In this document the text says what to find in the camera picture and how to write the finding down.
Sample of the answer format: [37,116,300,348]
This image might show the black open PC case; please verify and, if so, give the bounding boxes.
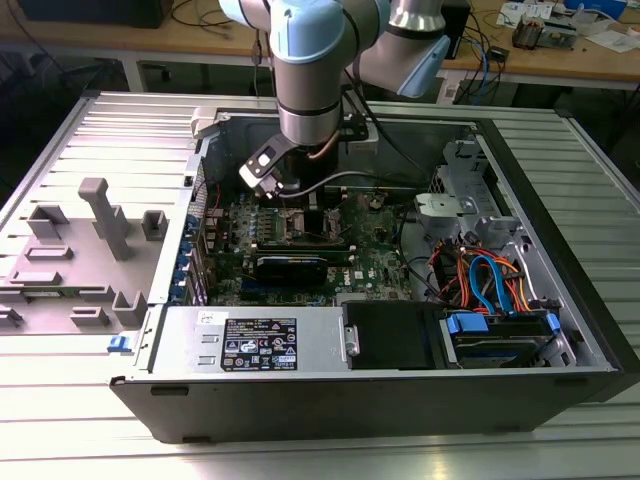
[108,102,640,446]

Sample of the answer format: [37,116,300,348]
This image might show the gray hanging cable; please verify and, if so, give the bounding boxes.
[251,28,267,97]

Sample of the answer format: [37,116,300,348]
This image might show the green RAM stick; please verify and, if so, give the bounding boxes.
[254,240,349,253]

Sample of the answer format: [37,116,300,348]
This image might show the blue flat data wire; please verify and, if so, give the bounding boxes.
[468,254,512,316]

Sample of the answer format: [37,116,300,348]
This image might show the blue plastic box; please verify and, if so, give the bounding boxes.
[564,0,626,21]

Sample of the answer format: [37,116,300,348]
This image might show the gray electronics module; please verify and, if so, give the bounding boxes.
[542,18,582,51]

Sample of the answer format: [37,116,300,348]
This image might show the black upright box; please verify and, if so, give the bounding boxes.
[442,0,472,61]

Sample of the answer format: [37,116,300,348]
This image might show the orange wire bundle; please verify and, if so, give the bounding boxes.
[452,249,534,314]

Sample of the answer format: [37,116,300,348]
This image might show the black monitor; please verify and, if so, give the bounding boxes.
[19,0,174,30]

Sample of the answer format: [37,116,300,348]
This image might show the white camera with black face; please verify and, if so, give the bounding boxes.
[237,132,287,200]

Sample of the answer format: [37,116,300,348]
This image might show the black rating label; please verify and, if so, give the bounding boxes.
[220,316,298,372]

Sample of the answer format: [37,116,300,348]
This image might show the green motherboard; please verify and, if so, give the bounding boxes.
[207,185,419,307]

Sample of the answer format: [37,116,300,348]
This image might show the black graphics card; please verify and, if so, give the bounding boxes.
[253,253,330,288]

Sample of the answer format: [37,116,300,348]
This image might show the hard disk in blue carrier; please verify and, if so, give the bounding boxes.
[438,309,560,370]

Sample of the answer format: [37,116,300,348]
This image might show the wooden workbench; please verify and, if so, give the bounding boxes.
[0,0,640,86]

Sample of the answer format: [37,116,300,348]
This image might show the dark office chair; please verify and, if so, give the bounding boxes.
[0,42,127,151]

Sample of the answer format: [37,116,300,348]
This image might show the gray plastic parts rack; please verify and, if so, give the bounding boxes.
[0,177,169,336]

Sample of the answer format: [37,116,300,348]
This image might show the black camera cable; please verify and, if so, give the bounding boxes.
[278,84,437,199]

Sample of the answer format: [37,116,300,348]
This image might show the CPU socket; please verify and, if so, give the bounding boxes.
[282,206,344,244]

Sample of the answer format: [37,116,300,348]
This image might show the silver metal drive cage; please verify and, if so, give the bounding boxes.
[413,138,526,241]

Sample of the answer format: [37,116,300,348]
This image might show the thin red wire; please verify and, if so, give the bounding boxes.
[192,177,224,216]

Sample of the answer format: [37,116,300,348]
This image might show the blue slot retainer strip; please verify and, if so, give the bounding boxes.
[169,214,197,305]

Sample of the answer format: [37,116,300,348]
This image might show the black plastic shroud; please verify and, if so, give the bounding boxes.
[341,301,444,371]

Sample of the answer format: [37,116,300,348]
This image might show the metal socket cover frame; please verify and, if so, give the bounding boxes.
[326,192,370,237]

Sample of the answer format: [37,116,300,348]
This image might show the silver power supply unit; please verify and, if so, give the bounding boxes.
[148,304,347,375]

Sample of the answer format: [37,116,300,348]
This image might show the white paper sheet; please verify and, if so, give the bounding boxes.
[583,27,640,55]

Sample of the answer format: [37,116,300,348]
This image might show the black internal cable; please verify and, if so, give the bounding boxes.
[394,207,446,304]

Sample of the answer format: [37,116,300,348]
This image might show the white printed papers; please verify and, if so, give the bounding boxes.
[495,0,557,27]

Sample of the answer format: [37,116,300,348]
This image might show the blue cable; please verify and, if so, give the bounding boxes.
[469,38,496,96]

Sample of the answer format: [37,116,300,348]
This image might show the copper coil transformer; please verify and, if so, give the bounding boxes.
[513,13,545,50]

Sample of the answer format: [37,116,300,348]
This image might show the white camera on black bracket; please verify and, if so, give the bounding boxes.
[343,112,380,157]

